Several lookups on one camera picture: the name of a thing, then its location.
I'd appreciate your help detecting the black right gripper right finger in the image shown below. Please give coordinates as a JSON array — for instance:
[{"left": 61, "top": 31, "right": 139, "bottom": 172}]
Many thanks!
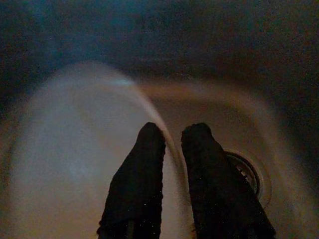
[{"left": 181, "top": 122, "right": 277, "bottom": 239}]

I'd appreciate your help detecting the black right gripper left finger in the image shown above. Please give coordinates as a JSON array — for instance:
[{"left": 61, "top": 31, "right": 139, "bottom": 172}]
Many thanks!
[{"left": 96, "top": 121, "right": 167, "bottom": 239}]

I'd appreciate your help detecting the white bowl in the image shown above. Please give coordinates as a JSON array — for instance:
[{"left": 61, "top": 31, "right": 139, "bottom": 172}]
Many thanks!
[{"left": 4, "top": 61, "right": 192, "bottom": 239}]

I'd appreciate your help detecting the metal sink drain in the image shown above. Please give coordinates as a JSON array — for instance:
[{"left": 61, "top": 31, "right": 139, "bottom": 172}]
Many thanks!
[{"left": 223, "top": 148, "right": 266, "bottom": 202}]

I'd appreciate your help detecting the stainless steel sink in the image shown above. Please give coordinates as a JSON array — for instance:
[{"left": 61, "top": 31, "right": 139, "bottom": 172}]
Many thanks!
[{"left": 0, "top": 0, "right": 319, "bottom": 239}]

